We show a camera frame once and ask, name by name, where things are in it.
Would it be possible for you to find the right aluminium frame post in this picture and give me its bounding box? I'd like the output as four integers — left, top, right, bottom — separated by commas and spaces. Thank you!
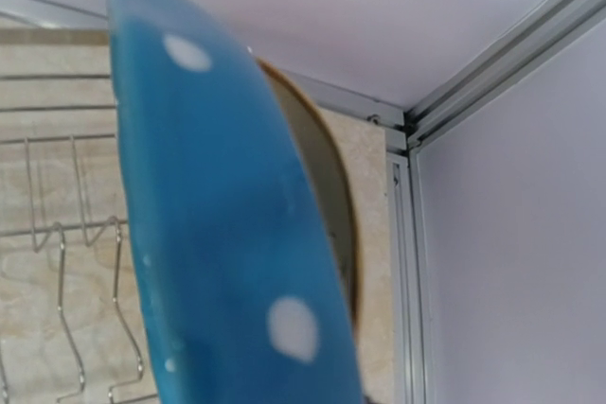
405, 0, 605, 149

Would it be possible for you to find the metal wire dish rack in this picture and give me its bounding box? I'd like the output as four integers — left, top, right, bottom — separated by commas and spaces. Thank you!
0, 0, 157, 404

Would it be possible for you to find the cream bird pattern plate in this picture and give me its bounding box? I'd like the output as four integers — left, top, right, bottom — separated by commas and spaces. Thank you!
256, 58, 363, 334

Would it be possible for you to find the blue polka dot plate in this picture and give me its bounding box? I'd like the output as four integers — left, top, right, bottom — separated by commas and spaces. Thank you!
107, 0, 365, 403

